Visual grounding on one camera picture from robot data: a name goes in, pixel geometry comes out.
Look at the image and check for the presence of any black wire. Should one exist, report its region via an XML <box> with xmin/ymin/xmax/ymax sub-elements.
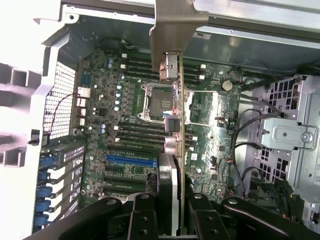
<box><xmin>231</xmin><ymin>107</ymin><xmax>285</xmax><ymax>198</ymax></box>

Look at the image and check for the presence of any CPU socket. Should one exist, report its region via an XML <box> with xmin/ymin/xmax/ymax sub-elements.
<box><xmin>141</xmin><ymin>83</ymin><xmax>196</xmax><ymax>123</ymax></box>

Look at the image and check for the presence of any black open PC case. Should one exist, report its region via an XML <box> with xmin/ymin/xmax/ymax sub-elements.
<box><xmin>0</xmin><ymin>0</ymin><xmax>320</xmax><ymax>240</ymax></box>

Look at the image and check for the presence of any metal disk bay cage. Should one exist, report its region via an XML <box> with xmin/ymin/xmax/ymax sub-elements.
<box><xmin>259</xmin><ymin>73</ymin><xmax>320</xmax><ymax>208</ymax></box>

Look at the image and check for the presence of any green motherboard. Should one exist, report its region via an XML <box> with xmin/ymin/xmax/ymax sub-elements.
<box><xmin>77</xmin><ymin>47</ymin><xmax>243</xmax><ymax>208</ymax></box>

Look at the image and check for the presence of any blue expansion slot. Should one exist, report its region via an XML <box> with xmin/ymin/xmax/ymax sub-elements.
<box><xmin>106</xmin><ymin>155</ymin><xmax>157</xmax><ymax>168</ymax></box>

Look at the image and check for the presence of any coin cell battery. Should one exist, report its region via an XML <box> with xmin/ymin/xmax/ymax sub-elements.
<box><xmin>221</xmin><ymin>79</ymin><xmax>234</xmax><ymax>91</ymax></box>

